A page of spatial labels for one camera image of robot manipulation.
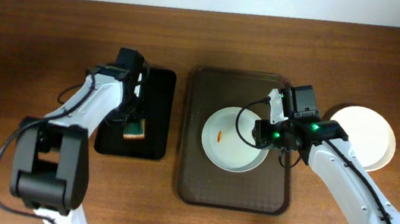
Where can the green and yellow sponge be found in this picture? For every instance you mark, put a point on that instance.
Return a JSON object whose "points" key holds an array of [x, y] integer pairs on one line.
{"points": [[134, 130]]}

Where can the black rectangular tray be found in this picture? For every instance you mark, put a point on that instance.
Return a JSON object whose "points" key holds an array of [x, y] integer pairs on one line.
{"points": [[155, 105]]}

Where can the white plate top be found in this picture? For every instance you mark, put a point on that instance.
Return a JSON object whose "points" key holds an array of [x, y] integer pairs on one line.
{"points": [[371, 136]]}

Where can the pale blue plate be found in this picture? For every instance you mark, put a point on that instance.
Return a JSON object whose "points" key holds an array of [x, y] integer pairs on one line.
{"points": [[224, 147]]}

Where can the brown serving tray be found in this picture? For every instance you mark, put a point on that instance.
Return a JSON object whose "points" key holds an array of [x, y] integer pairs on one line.
{"points": [[264, 189]]}

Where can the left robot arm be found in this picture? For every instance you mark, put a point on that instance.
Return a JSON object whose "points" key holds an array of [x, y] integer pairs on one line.
{"points": [[50, 169]]}

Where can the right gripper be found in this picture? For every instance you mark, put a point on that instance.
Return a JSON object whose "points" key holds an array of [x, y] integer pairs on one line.
{"points": [[262, 135]]}

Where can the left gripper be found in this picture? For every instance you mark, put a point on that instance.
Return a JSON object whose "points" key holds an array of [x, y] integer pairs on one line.
{"points": [[129, 115]]}

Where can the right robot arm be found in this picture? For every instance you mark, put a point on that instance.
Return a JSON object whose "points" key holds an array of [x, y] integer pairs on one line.
{"points": [[325, 147]]}

